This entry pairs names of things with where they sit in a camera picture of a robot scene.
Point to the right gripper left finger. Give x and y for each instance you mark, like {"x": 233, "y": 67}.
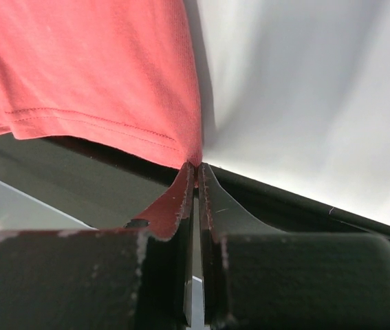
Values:
{"x": 165, "y": 246}

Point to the pink t shirt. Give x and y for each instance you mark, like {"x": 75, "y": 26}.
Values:
{"x": 119, "y": 73}

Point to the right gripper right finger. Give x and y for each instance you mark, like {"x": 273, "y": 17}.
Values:
{"x": 220, "y": 215}

